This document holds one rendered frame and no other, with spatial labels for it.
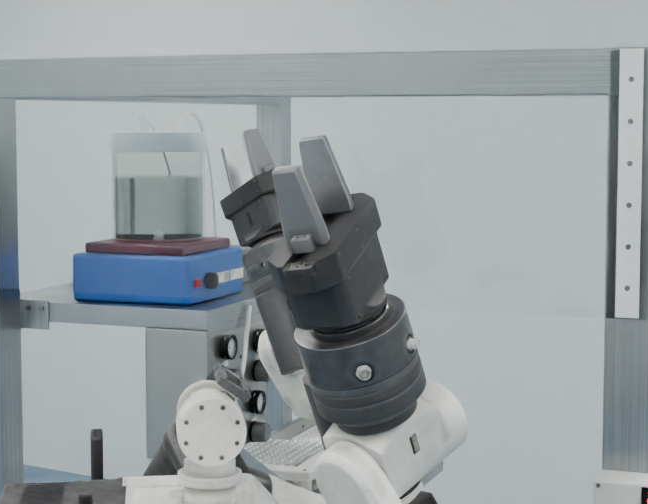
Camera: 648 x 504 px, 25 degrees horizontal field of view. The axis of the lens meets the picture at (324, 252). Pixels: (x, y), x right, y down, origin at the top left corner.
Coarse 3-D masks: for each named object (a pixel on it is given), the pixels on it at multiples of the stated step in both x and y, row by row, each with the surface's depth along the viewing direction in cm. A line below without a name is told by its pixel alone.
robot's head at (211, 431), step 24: (216, 384) 147; (192, 408) 137; (216, 408) 137; (240, 408) 141; (192, 432) 137; (216, 432) 137; (240, 432) 138; (192, 456) 137; (216, 456) 138; (192, 480) 141; (216, 480) 140
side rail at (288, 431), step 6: (294, 420) 331; (300, 420) 332; (306, 420) 335; (312, 420) 339; (282, 426) 325; (288, 426) 325; (294, 426) 328; (300, 426) 332; (306, 426) 335; (312, 426) 339; (276, 432) 319; (282, 432) 322; (288, 432) 325; (294, 432) 328; (300, 432) 332; (270, 438) 316; (282, 438) 322; (288, 438) 325
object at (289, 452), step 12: (252, 444) 289; (264, 444) 287; (276, 444) 287; (288, 444) 288; (300, 444) 289; (312, 444) 288; (264, 456) 277; (276, 456) 277; (288, 456) 278; (300, 456) 277
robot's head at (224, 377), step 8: (216, 368) 146; (224, 368) 148; (208, 376) 148; (216, 376) 143; (224, 376) 142; (232, 376) 147; (192, 384) 147; (224, 384) 141; (232, 384) 141; (240, 384) 145; (232, 392) 141; (240, 392) 141; (248, 392) 142; (248, 400) 141
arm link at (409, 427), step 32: (416, 384) 110; (320, 416) 117; (352, 416) 109; (384, 416) 109; (416, 416) 112; (448, 416) 115; (384, 448) 110; (416, 448) 113; (448, 448) 116; (416, 480) 114
